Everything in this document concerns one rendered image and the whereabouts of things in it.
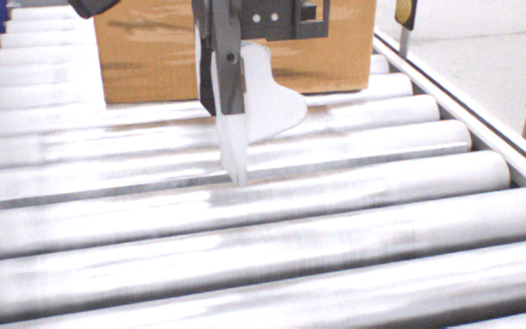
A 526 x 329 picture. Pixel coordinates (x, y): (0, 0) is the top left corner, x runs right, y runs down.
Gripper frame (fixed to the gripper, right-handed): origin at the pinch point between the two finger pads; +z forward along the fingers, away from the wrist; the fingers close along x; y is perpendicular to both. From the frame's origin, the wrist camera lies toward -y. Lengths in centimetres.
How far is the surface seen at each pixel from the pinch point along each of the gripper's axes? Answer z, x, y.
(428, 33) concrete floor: 81, 244, 153
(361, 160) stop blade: 6.1, 4.6, 13.9
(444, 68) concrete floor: 81, 194, 136
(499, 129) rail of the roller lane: 5.8, 6.8, 29.3
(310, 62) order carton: 1.8, 18.5, 13.3
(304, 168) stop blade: 6.2, 4.6, 8.5
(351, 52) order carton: 0.9, 18.2, 17.7
